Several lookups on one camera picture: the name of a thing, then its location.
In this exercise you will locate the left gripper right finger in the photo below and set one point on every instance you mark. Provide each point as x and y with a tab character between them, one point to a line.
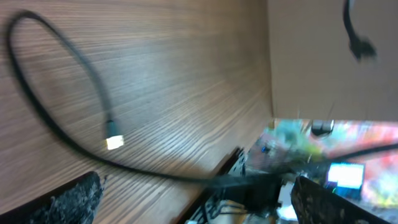
315	205

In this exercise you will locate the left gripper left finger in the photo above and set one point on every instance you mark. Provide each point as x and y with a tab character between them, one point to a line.
77	202

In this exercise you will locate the black cable gold plugs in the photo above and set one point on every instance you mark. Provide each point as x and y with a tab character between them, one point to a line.
113	139

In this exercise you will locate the colourful painted cloth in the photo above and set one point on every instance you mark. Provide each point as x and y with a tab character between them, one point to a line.
299	141

